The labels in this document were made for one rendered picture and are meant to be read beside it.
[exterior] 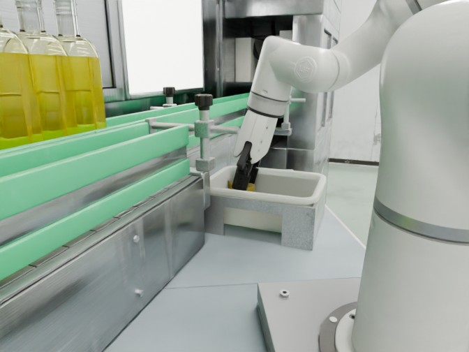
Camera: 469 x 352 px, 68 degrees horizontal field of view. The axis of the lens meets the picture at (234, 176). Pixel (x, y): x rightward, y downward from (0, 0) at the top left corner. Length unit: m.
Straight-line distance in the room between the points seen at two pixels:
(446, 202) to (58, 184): 0.32
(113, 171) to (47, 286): 0.14
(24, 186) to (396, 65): 0.30
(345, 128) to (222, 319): 3.79
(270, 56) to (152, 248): 0.38
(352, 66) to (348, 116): 3.46
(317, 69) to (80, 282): 0.45
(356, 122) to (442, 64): 3.90
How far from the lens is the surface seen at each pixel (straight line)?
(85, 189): 0.39
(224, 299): 0.50
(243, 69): 1.57
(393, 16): 0.59
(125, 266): 0.44
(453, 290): 0.31
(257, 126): 0.66
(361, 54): 0.69
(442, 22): 0.28
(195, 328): 0.46
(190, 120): 0.77
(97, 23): 0.82
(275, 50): 0.65
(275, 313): 0.43
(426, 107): 0.27
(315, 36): 1.38
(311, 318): 0.43
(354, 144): 4.19
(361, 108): 4.13
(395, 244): 0.30
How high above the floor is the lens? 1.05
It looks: 17 degrees down
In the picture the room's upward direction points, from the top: straight up
